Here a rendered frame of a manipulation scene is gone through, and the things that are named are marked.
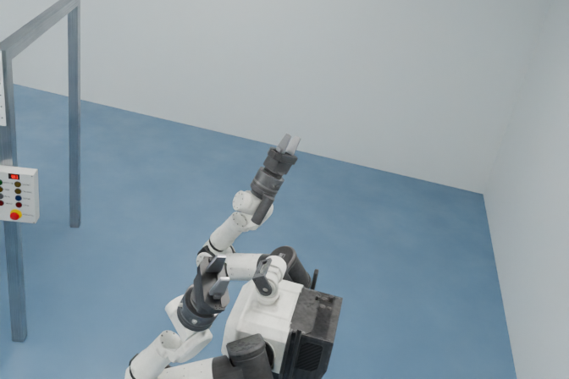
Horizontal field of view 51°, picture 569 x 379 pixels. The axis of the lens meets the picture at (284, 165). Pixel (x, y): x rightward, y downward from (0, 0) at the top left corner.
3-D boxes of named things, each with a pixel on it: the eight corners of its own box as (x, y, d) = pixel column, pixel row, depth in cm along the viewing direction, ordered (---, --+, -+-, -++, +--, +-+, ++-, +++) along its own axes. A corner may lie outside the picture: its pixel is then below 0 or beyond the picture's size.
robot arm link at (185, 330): (168, 292, 132) (157, 315, 140) (191, 332, 128) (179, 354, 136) (211, 274, 139) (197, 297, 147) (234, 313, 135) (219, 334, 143)
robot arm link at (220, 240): (237, 211, 199) (206, 244, 209) (219, 220, 191) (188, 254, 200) (256, 236, 197) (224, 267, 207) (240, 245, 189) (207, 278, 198)
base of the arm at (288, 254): (284, 274, 200) (315, 272, 195) (274, 306, 191) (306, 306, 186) (266, 245, 191) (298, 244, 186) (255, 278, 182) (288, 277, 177)
